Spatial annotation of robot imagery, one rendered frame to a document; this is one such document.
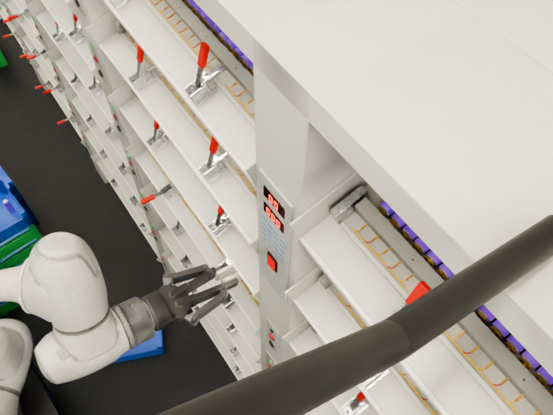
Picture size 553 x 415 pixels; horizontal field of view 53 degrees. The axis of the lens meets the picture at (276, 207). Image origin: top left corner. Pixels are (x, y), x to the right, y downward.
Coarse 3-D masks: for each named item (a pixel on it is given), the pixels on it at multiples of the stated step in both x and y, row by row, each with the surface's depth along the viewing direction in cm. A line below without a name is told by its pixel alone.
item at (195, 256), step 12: (144, 192) 162; (156, 192) 165; (156, 204) 163; (168, 216) 161; (168, 228) 159; (180, 228) 156; (180, 240) 157; (192, 240) 156; (192, 252) 154; (228, 300) 144; (228, 312) 145; (240, 312) 144; (240, 324) 143; (252, 336) 141; (252, 348) 140
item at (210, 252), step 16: (144, 144) 147; (144, 160) 148; (160, 176) 144; (176, 208) 140; (192, 224) 137; (208, 240) 134; (208, 256) 133; (224, 256) 132; (240, 288) 128; (240, 304) 126; (256, 304) 125; (256, 320) 124
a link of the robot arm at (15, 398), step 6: (0, 390) 158; (6, 390) 160; (0, 396) 157; (6, 396) 159; (12, 396) 161; (18, 396) 164; (0, 402) 156; (6, 402) 158; (12, 402) 161; (18, 402) 165; (0, 408) 155; (6, 408) 157; (12, 408) 160; (0, 414) 155; (6, 414) 157; (12, 414) 160
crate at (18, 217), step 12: (0, 180) 200; (0, 192) 205; (0, 204) 203; (12, 204) 203; (0, 216) 200; (12, 216) 200; (24, 216) 193; (0, 228) 197; (12, 228) 193; (24, 228) 197; (0, 240) 193
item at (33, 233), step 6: (30, 228) 200; (36, 228) 202; (24, 234) 199; (30, 234) 202; (36, 234) 204; (12, 240) 198; (18, 240) 199; (24, 240) 202; (30, 240) 204; (6, 246) 197; (12, 246) 199; (18, 246) 201; (0, 252) 197; (6, 252) 199; (12, 252) 201; (0, 258) 199
